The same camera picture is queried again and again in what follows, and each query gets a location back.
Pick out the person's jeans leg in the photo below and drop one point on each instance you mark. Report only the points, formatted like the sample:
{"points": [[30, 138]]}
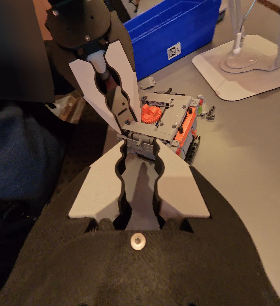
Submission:
{"points": [[20, 153]]}

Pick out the light grey flat brick panel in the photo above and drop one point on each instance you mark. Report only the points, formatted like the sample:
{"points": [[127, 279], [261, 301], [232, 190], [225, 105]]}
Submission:
{"points": [[147, 83]]}

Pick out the white book stand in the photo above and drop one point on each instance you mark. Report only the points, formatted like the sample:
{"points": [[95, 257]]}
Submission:
{"points": [[254, 67]]}

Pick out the cardboard box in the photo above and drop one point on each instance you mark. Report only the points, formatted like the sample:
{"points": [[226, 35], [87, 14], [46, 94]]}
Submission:
{"points": [[68, 107]]}

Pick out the black key fob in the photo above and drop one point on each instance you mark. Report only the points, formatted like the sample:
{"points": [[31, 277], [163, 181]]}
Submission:
{"points": [[13, 210]]}

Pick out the light grey curved brick panel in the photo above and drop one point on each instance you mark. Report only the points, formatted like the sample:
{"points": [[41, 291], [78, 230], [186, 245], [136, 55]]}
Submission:
{"points": [[203, 103]]}

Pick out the blue bin with square tag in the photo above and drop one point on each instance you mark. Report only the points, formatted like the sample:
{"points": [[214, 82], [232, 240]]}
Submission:
{"points": [[178, 28]]}

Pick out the grey orange toy brick assembly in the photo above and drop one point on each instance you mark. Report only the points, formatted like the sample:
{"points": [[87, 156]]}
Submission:
{"points": [[164, 119]]}

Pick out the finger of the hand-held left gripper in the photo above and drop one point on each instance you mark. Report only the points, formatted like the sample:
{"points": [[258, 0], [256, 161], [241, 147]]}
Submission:
{"points": [[123, 71], [89, 83]]}

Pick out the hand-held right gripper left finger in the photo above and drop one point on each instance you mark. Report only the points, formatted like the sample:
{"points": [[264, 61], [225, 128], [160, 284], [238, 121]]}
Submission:
{"points": [[97, 191]]}

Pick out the grey brick beam with holes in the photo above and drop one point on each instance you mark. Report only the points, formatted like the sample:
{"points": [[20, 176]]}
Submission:
{"points": [[210, 113]]}

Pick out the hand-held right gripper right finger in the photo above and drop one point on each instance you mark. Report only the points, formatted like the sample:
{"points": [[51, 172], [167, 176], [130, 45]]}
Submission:
{"points": [[180, 191]]}

